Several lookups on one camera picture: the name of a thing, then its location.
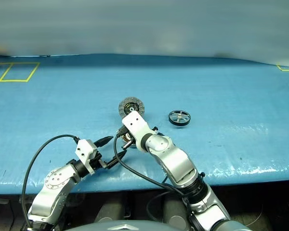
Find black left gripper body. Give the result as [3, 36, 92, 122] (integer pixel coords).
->
[90, 143, 114, 172]

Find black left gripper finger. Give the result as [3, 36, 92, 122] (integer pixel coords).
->
[94, 135, 114, 148]
[107, 151, 127, 167]

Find black spoked rotor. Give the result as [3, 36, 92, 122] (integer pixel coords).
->
[168, 109, 191, 126]

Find blue plastic table cover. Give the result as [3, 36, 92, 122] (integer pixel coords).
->
[0, 53, 289, 195]

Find grey robot torso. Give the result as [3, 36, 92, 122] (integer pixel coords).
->
[86, 218, 191, 231]

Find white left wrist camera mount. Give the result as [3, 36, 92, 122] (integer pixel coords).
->
[75, 139, 98, 175]

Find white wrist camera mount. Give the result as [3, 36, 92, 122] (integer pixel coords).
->
[75, 139, 98, 175]
[121, 110, 157, 152]

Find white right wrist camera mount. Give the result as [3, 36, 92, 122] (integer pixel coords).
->
[121, 110, 157, 152]

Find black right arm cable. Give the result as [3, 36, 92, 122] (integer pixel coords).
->
[113, 134, 191, 212]

